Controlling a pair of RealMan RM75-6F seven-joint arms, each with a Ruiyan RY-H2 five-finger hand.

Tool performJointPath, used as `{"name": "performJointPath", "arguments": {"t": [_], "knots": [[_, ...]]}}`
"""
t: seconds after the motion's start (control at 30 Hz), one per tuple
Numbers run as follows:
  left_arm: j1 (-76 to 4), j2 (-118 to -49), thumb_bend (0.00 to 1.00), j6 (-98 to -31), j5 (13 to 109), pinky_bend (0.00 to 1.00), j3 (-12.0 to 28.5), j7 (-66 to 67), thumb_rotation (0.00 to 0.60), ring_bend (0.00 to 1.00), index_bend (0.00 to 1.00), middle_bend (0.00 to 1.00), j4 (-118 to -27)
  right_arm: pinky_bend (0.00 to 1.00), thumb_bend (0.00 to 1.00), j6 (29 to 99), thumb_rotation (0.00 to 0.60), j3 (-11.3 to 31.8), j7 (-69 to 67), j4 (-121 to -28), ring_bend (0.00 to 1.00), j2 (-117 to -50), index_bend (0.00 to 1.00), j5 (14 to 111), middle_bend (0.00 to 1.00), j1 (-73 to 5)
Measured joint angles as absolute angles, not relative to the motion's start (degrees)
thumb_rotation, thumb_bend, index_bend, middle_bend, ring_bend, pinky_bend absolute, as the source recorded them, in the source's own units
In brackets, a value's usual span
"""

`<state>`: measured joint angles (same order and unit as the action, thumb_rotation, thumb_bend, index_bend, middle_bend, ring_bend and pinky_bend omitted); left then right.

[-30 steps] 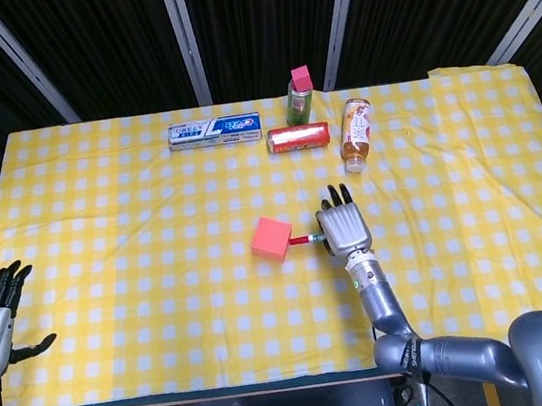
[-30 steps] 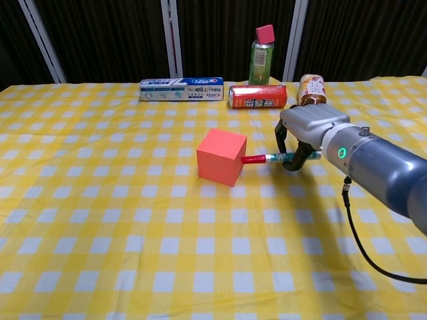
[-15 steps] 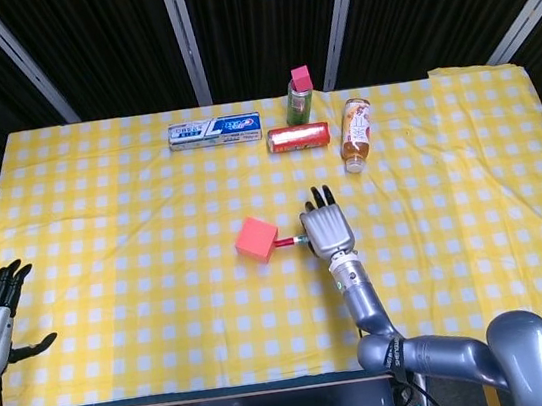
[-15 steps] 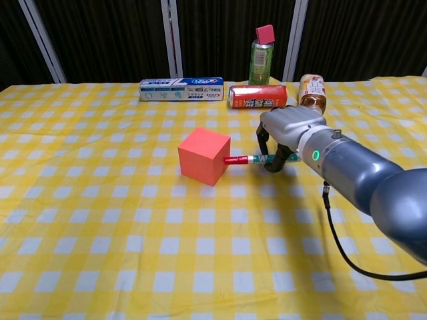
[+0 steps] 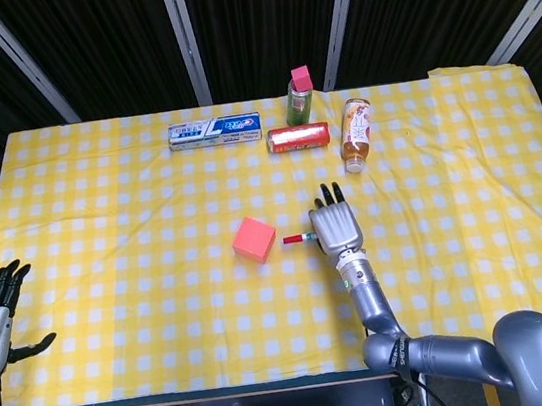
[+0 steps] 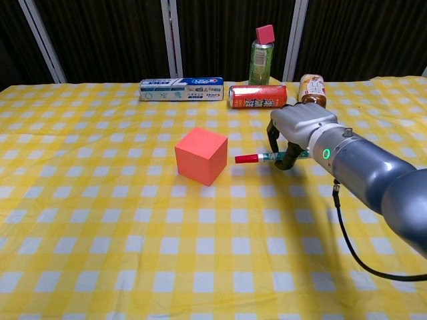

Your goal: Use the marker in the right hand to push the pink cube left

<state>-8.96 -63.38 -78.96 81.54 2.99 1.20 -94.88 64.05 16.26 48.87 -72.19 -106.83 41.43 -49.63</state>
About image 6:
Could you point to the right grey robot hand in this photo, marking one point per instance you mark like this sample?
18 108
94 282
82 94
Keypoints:
300 123

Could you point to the red capped marker pen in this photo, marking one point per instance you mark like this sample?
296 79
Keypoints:
247 158

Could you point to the orange foam cube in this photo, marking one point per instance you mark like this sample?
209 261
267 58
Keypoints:
197 160

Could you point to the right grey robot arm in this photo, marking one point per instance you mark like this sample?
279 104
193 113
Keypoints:
367 166

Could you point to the yellow checkered tablecloth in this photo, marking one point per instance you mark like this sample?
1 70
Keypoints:
133 233

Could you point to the tea bottle with white cap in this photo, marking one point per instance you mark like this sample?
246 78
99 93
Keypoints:
312 88

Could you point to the red drink can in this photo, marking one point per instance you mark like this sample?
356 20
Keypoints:
257 97

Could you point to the green spray can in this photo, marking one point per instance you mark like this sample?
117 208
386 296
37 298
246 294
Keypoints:
261 63

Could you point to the small pink foam cube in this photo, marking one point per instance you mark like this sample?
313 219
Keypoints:
265 34

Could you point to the blue white toothpaste box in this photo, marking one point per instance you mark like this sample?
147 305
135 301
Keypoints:
180 90

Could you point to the black pleated curtain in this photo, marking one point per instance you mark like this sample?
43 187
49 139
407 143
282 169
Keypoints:
106 36

